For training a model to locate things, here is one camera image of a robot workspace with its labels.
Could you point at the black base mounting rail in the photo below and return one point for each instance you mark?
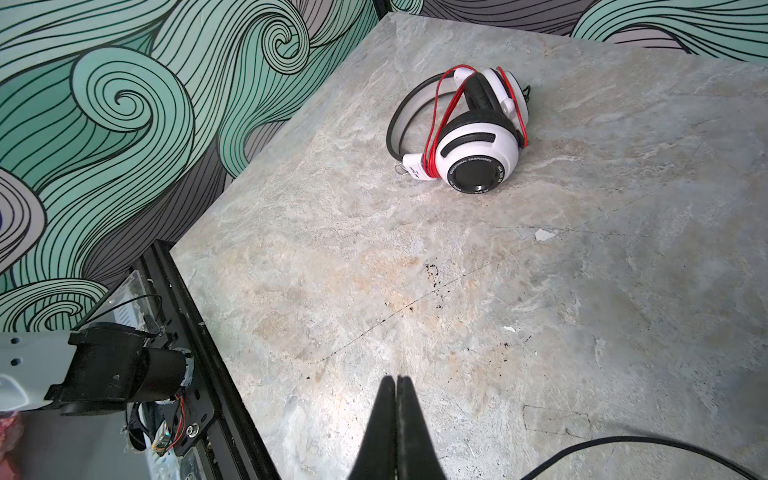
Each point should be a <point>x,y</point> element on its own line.
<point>203,427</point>

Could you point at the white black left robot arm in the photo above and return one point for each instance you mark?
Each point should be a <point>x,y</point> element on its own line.
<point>93,371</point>

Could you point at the white and black headphones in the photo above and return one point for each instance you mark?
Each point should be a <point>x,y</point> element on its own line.
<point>478,128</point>

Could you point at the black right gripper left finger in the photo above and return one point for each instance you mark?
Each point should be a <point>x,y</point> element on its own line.
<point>376,458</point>

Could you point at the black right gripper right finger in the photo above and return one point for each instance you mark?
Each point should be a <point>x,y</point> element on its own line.
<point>415,454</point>

